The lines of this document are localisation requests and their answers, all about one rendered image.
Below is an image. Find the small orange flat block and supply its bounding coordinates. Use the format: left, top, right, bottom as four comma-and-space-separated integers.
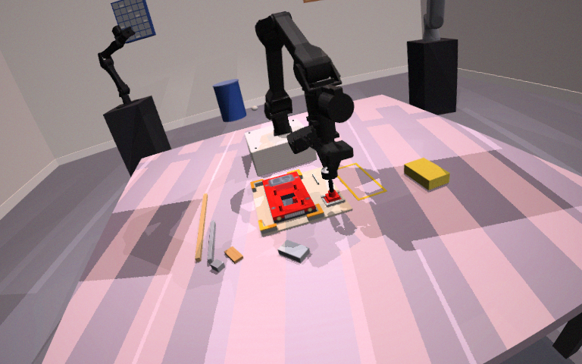
224, 246, 243, 263

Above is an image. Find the yellow rectangular block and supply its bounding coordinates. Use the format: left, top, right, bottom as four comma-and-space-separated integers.
404, 158, 449, 190

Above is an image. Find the tan long thin bar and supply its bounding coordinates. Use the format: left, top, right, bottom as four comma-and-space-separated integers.
195, 193, 208, 262

